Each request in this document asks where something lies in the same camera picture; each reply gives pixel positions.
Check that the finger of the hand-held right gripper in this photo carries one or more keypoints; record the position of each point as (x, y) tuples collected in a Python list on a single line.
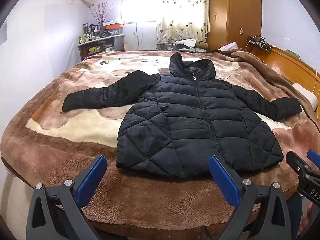
[(314, 158), (295, 160)]

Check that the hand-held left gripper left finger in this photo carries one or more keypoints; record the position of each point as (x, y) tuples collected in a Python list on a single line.
[(92, 177)]

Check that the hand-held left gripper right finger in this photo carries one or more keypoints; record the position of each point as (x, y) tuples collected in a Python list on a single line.
[(224, 180)]

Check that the black puffer jacket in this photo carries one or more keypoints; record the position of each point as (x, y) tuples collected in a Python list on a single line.
[(190, 120)]

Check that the pile of clothes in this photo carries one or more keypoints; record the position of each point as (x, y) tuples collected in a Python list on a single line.
[(190, 43)]

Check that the person's right hand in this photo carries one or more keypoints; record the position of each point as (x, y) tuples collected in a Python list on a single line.
[(306, 217)]

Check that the brown printed blanket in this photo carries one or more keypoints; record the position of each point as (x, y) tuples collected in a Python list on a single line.
[(75, 142)]

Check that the white pillow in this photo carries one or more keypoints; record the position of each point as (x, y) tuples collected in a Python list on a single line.
[(306, 95)]

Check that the wooden headboard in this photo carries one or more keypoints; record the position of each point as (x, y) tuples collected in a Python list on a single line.
[(287, 63)]

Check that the power strip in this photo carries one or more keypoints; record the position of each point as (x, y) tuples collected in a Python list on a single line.
[(260, 44)]

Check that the white cloth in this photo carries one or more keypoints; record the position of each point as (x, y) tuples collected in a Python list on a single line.
[(228, 46)]

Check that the cluttered grey desk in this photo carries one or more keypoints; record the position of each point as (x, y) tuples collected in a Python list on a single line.
[(97, 45)]

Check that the cardboard box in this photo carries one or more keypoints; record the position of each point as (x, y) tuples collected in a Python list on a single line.
[(127, 46)]

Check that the grey storage bin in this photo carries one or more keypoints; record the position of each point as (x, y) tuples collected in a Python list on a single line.
[(119, 42)]

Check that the orange box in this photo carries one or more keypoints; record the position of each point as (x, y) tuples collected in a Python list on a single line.
[(112, 25)]

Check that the wooden wardrobe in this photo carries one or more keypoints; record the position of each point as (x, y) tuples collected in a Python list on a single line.
[(240, 12)]

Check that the patterned curtain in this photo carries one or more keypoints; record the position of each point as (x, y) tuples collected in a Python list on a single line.
[(175, 30)]

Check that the bare decorative branches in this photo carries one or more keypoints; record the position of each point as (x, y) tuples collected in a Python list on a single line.
[(102, 15)]

